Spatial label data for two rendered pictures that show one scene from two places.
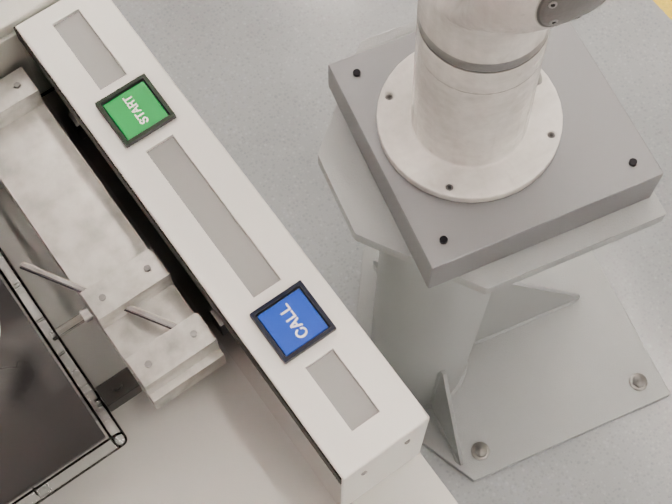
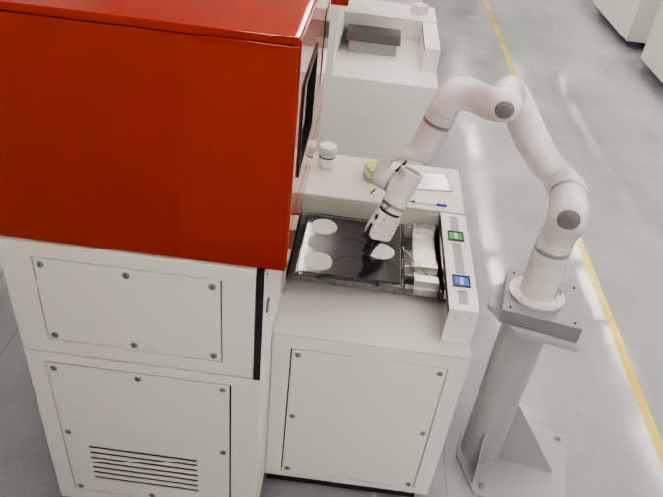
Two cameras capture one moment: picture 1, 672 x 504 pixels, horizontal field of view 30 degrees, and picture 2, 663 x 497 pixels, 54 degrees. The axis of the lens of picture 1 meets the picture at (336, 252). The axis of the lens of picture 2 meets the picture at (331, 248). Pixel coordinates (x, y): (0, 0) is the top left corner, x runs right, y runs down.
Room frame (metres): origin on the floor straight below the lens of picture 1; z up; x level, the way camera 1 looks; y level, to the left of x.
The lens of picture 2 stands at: (-1.23, -0.62, 2.24)
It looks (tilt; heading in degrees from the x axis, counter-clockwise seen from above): 36 degrees down; 37
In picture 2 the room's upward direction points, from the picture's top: 7 degrees clockwise
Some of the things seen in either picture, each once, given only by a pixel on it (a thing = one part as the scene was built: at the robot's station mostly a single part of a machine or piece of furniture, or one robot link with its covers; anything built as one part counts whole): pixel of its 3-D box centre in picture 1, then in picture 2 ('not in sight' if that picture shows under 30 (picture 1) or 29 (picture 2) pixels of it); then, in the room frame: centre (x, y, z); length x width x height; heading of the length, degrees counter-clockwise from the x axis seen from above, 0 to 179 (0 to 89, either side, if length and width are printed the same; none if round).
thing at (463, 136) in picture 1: (475, 71); (544, 272); (0.61, -0.13, 0.96); 0.19 x 0.19 x 0.18
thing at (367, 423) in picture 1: (216, 239); (454, 273); (0.46, 0.12, 0.89); 0.55 x 0.09 x 0.14; 36
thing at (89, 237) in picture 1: (90, 238); (423, 260); (0.47, 0.24, 0.87); 0.36 x 0.08 x 0.03; 36
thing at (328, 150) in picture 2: not in sight; (327, 156); (0.57, 0.82, 1.01); 0.07 x 0.07 x 0.10
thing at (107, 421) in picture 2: not in sight; (184, 362); (-0.19, 0.79, 0.41); 0.82 x 0.71 x 0.82; 36
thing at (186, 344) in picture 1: (172, 353); (426, 282); (0.34, 0.15, 0.89); 0.08 x 0.03 x 0.03; 126
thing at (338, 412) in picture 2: not in sight; (364, 335); (0.43, 0.41, 0.41); 0.97 x 0.64 x 0.82; 36
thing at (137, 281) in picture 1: (127, 287); (425, 267); (0.41, 0.20, 0.89); 0.08 x 0.03 x 0.03; 126
